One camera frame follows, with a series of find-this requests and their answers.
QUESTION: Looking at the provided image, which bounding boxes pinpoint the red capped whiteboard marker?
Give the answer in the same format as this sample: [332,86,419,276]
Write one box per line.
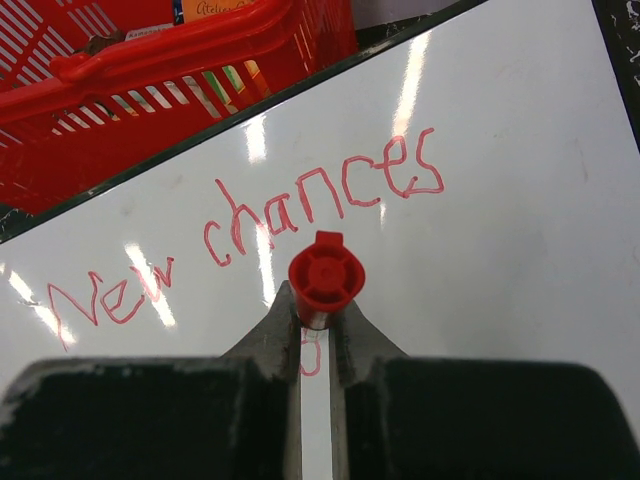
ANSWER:
[288,230,366,331]

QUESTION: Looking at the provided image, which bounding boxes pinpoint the red plastic shopping basket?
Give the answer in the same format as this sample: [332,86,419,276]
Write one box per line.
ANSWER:
[1,1,357,214]

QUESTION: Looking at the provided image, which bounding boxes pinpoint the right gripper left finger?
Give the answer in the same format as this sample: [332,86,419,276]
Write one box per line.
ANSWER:
[222,281,301,383]

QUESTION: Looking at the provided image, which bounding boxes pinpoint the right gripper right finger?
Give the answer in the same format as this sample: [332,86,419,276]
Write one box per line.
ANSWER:
[329,301,407,388]

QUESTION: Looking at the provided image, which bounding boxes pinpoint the white whiteboard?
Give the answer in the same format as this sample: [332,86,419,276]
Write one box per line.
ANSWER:
[1,1,639,479]

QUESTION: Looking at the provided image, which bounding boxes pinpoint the orange blue can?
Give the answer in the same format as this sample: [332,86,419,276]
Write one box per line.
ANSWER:
[172,0,254,25]

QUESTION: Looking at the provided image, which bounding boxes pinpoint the yellow green sponge pack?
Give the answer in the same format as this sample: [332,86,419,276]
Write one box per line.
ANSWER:
[202,60,271,118]

